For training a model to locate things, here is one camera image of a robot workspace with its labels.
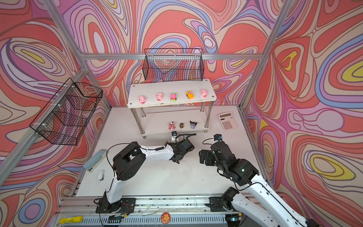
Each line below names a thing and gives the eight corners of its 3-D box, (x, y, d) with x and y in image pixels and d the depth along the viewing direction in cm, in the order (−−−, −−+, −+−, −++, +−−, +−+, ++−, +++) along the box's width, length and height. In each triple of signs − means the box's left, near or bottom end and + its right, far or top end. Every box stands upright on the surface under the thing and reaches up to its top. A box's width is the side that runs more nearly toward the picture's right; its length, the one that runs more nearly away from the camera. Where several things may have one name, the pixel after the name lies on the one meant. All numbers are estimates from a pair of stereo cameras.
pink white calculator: (225, 130, 106) (226, 128, 104) (218, 116, 116) (219, 113, 113) (238, 128, 107) (239, 126, 105) (230, 114, 117) (231, 111, 115)
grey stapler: (86, 170, 88) (80, 166, 83) (104, 151, 96) (100, 146, 91) (91, 173, 86) (85, 169, 82) (109, 154, 95) (105, 149, 90)
